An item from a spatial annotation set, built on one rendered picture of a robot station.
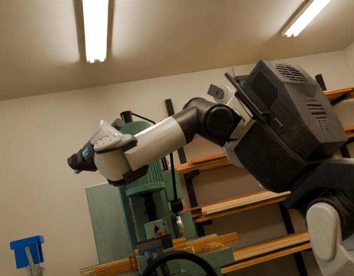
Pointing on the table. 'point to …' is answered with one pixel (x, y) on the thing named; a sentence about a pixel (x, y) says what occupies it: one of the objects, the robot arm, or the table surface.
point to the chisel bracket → (153, 229)
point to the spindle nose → (149, 206)
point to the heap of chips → (213, 247)
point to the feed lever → (177, 205)
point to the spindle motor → (149, 184)
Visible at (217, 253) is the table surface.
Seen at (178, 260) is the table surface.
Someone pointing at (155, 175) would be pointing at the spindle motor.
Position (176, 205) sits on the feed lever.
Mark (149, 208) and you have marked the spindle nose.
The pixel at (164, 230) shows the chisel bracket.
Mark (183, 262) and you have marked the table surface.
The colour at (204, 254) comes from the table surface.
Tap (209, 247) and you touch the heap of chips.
